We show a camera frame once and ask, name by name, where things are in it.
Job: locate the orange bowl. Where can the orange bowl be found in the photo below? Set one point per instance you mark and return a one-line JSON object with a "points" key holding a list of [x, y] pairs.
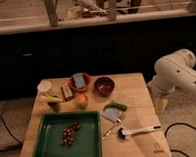
{"points": [[72, 83]]}

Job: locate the orange fruit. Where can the orange fruit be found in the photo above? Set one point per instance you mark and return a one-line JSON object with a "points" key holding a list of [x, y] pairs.
{"points": [[82, 100]]}

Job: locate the green cucumber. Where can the green cucumber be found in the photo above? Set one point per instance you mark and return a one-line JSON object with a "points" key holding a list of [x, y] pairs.
{"points": [[121, 107]]}

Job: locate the green tray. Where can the green tray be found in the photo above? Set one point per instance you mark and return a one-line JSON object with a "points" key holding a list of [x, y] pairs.
{"points": [[75, 134]]}

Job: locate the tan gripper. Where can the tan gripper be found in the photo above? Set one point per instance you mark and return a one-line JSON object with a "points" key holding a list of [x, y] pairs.
{"points": [[160, 103]]}

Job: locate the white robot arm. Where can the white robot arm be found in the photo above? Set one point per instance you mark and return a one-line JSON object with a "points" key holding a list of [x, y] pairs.
{"points": [[173, 70]]}

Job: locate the purple bowl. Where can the purple bowl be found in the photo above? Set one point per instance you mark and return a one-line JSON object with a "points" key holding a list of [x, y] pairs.
{"points": [[104, 86]]}

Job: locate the bunch of red grapes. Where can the bunch of red grapes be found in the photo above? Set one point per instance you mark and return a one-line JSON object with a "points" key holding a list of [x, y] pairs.
{"points": [[68, 137]]}

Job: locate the white round lid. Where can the white round lid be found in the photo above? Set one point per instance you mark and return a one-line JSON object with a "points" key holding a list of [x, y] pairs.
{"points": [[44, 86]]}

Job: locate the brown bread slice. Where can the brown bread slice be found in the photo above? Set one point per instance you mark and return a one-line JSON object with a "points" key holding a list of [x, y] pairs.
{"points": [[67, 93]]}

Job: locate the blue sponge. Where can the blue sponge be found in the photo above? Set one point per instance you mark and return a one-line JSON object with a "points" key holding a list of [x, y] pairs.
{"points": [[79, 80]]}

